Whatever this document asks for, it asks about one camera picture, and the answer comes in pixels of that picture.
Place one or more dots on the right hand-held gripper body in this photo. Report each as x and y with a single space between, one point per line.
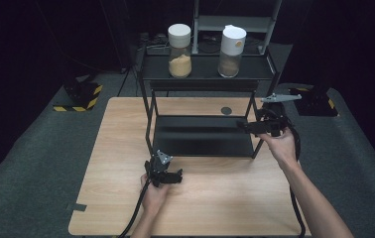
273 115

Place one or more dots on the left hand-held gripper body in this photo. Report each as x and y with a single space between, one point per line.
157 168

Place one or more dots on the black two-tier metal rack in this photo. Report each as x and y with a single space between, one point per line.
205 135

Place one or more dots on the glass jar of brown powder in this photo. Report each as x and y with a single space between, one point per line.
231 49

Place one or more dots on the glass jar of yellow powder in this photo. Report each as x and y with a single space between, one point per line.
179 53

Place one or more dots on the person's left hand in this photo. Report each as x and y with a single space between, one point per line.
154 198

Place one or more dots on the person's right hand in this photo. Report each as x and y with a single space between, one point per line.
283 147

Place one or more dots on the grey round table grommet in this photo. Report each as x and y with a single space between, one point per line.
226 110

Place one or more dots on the black stand base striped edge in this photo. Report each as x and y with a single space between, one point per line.
81 94
317 105

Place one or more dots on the grey tape strip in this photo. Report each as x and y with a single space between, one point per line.
76 207

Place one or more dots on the white metal frame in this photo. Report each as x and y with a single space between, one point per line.
208 23

